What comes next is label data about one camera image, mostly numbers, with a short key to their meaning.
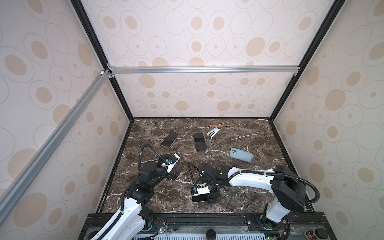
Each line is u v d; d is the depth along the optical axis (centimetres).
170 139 106
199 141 106
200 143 106
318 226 73
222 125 116
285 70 95
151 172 57
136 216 53
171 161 63
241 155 98
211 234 62
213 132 109
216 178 64
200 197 75
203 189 72
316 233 65
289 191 44
